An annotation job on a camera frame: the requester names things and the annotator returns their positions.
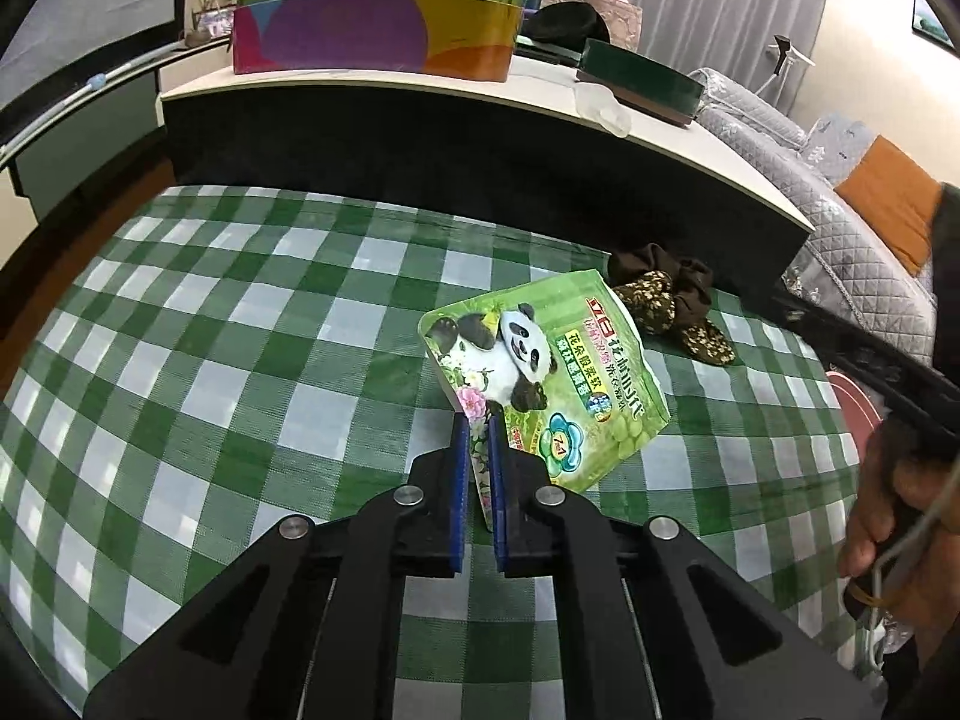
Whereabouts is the multicoloured gift box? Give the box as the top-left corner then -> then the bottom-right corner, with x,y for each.
231,0 -> 526,82

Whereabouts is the grey quilted sofa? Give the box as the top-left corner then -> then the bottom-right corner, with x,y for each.
686,67 -> 946,361

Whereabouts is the pink plastic basin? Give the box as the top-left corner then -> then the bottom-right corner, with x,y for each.
825,367 -> 886,481

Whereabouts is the white tube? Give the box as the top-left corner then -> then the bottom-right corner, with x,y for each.
0,41 -> 188,158

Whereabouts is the dark green round box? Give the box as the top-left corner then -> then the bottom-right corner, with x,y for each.
576,37 -> 706,127

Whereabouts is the framed wall picture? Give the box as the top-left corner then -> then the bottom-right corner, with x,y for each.
910,0 -> 960,53

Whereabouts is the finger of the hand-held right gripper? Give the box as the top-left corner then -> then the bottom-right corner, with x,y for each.
772,281 -> 893,402

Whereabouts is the white coffee table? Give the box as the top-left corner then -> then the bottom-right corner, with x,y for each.
157,52 -> 817,293

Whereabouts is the white cable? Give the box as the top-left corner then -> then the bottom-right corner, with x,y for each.
855,487 -> 960,680

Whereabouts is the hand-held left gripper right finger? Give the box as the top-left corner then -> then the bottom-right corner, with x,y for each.
487,412 -> 878,720

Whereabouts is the flat screen television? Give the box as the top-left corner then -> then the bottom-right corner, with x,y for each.
0,0 -> 188,91

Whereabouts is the pink gift bag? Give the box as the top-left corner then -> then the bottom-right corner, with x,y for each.
541,0 -> 644,53

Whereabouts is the dark television stand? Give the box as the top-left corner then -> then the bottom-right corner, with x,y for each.
0,37 -> 233,218

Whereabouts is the green checked tablecloth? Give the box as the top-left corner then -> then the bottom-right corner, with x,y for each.
0,184 -> 863,720

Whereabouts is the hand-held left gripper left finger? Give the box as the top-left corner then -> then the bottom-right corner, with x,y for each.
82,416 -> 473,720

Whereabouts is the green panda print packet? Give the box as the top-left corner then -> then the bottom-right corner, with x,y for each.
418,268 -> 671,533

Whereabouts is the black hat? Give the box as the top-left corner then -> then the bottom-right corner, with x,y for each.
517,2 -> 601,65

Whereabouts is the person's right hand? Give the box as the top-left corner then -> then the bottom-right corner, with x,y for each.
838,416 -> 960,620

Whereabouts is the brown floral scrunchie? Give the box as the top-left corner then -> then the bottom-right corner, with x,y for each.
606,244 -> 737,367

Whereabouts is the orange cushion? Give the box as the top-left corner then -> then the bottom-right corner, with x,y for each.
834,135 -> 944,275

